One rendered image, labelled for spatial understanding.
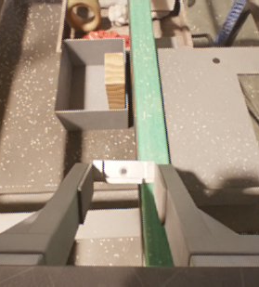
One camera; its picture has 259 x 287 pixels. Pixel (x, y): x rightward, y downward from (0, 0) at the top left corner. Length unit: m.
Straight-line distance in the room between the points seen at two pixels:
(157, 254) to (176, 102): 0.19
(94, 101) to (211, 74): 0.36
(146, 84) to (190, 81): 0.07
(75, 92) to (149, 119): 0.41
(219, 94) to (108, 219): 0.23
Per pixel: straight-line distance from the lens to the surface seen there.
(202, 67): 0.34
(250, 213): 0.30
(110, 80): 0.46
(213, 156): 0.27
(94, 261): 0.51
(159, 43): 0.61
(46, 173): 0.55
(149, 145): 0.24
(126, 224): 0.26
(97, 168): 0.16
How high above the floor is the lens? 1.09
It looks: 68 degrees down
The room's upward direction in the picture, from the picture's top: 1 degrees clockwise
